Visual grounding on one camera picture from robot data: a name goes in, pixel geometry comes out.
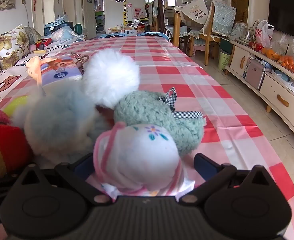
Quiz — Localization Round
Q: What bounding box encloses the white plastic bag red print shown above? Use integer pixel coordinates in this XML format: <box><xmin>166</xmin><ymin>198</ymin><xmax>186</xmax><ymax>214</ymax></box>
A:
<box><xmin>254</xmin><ymin>20</ymin><xmax>275</xmax><ymax>47</ymax></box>

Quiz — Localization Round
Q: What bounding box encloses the light blue fluffy plush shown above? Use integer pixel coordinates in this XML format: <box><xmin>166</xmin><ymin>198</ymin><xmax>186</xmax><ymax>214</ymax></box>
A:
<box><xmin>11</xmin><ymin>86</ymin><xmax>117</xmax><ymax>160</ymax></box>

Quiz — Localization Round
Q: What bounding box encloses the red box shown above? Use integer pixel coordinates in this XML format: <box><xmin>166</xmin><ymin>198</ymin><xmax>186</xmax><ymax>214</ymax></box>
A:
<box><xmin>35</xmin><ymin>38</ymin><xmax>53</xmax><ymax>47</ymax></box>

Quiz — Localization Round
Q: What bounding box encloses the light blue plastic bag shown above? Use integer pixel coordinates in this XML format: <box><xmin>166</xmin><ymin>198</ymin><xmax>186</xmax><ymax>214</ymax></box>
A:
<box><xmin>51</xmin><ymin>27</ymin><xmax>85</xmax><ymax>42</ymax></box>

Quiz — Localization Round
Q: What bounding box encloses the silver pink case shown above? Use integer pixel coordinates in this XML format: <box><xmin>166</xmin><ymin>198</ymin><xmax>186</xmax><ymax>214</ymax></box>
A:
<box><xmin>244</xmin><ymin>60</ymin><xmax>266</xmax><ymax>90</ymax></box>

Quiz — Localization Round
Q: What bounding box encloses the wooden chair teal lace cover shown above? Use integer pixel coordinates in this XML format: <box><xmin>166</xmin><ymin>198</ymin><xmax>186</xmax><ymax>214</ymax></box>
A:
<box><xmin>188</xmin><ymin>1</ymin><xmax>237</xmax><ymax>65</ymax></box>

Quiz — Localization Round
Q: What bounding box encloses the teal plush with checked bow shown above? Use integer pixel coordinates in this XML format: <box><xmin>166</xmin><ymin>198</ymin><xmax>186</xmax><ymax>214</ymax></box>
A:
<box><xmin>113</xmin><ymin>87</ymin><xmax>207</xmax><ymax>158</ymax></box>

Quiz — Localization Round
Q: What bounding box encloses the pink stool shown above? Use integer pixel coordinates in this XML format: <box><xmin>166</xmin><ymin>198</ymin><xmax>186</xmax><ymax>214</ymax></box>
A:
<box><xmin>194</xmin><ymin>45</ymin><xmax>209</xmax><ymax>57</ymax></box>

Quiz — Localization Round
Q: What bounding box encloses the glass kettle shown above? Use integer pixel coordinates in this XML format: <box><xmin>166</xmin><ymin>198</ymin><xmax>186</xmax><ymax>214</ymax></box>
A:
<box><xmin>241</xmin><ymin>26</ymin><xmax>255</xmax><ymax>43</ymax></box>

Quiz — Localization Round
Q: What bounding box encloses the floral sofa cushion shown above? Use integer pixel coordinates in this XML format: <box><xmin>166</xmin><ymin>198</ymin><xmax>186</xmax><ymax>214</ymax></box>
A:
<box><xmin>0</xmin><ymin>26</ymin><xmax>30</xmax><ymax>69</ymax></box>

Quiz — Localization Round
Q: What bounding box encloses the sofa with cartoon cover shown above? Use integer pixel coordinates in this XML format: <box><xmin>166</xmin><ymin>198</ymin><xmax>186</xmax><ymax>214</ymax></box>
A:
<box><xmin>0</xmin><ymin>25</ymin><xmax>86</xmax><ymax>110</ymax></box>

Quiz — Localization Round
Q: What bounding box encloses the cartoon printed white cloth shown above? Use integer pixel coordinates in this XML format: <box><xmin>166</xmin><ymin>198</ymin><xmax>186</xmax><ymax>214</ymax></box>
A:
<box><xmin>178</xmin><ymin>0</ymin><xmax>214</xmax><ymax>28</ymax></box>

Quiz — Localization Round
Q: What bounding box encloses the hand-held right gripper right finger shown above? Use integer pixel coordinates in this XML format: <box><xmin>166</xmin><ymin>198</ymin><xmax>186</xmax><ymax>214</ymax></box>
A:
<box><xmin>179</xmin><ymin>153</ymin><xmax>273</xmax><ymax>205</ymax></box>

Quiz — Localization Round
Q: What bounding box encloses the dark blue suitcase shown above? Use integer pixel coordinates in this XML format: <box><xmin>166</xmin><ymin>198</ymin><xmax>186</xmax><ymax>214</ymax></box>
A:
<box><xmin>44</xmin><ymin>22</ymin><xmax>74</xmax><ymax>36</ymax></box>

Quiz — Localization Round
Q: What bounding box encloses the chair with brown jacket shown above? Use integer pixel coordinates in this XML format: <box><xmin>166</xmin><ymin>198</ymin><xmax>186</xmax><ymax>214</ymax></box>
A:
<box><xmin>152</xmin><ymin>0</ymin><xmax>166</xmax><ymax>32</ymax></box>

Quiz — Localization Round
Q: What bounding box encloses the bag of oranges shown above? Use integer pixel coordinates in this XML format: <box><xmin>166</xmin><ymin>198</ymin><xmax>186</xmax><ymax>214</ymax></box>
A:
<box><xmin>278</xmin><ymin>34</ymin><xmax>294</xmax><ymax>75</ymax></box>
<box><xmin>262</xmin><ymin>41</ymin><xmax>282</xmax><ymax>60</ymax></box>

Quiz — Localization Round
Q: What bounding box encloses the white pompom keychain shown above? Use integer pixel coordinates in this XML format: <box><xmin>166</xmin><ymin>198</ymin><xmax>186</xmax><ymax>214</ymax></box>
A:
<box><xmin>71</xmin><ymin>49</ymin><xmax>140</xmax><ymax>108</ymax></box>

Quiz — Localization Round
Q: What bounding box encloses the cream television cabinet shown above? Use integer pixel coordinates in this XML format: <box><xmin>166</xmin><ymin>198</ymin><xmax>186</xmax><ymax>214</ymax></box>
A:
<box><xmin>224</xmin><ymin>40</ymin><xmax>294</xmax><ymax>158</ymax></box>

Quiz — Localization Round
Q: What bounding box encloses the stack of storage drawers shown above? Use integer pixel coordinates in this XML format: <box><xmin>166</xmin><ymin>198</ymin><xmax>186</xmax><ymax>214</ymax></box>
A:
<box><xmin>95</xmin><ymin>10</ymin><xmax>105</xmax><ymax>32</ymax></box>

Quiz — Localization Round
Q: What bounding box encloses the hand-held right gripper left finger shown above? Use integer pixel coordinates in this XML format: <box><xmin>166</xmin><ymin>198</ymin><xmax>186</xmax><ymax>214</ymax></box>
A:
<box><xmin>19</xmin><ymin>152</ymin><xmax>112</xmax><ymax>205</ymax></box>

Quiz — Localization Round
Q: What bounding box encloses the light green trash bin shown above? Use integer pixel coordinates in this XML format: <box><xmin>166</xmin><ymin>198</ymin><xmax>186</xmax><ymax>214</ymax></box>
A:
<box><xmin>218</xmin><ymin>50</ymin><xmax>234</xmax><ymax>71</ymax></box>

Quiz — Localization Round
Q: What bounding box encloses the red yellow plush toy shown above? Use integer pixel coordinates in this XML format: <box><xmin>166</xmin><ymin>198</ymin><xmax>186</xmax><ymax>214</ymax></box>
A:
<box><xmin>0</xmin><ymin>121</ymin><xmax>34</xmax><ymax>180</ymax></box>

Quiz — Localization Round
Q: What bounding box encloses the white plush pouch pink trim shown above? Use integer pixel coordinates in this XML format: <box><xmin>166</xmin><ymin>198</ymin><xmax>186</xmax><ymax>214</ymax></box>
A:
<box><xmin>93</xmin><ymin>122</ymin><xmax>195</xmax><ymax>197</ymax></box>

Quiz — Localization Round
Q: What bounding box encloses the cartoon printed tissue pack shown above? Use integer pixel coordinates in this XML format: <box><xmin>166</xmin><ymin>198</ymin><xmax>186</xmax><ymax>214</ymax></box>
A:
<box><xmin>38</xmin><ymin>57</ymin><xmax>84</xmax><ymax>88</ymax></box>

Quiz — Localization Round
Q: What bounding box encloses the red white checked tablecloth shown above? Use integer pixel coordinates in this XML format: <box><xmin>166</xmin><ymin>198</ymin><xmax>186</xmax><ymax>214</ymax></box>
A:
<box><xmin>0</xmin><ymin>36</ymin><xmax>294</xmax><ymax>240</ymax></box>

